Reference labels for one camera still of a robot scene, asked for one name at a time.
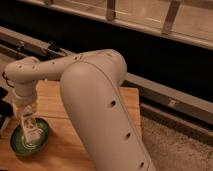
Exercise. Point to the green ceramic bowl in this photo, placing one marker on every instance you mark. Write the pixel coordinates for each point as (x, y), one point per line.
(21, 148)

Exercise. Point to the white window frame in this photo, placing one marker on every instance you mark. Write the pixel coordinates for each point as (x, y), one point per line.
(187, 21)

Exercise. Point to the white plastic bottle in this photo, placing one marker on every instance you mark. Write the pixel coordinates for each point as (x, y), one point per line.
(29, 126)

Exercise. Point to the black device at left edge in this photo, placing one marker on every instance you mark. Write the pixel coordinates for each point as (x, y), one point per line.
(6, 110)

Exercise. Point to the black power adapter on rail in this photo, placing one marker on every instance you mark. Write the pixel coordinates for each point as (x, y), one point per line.
(55, 50)

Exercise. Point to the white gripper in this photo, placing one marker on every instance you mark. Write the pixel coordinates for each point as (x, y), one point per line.
(19, 102)

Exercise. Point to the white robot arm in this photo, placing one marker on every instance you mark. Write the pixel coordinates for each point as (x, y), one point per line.
(89, 89)

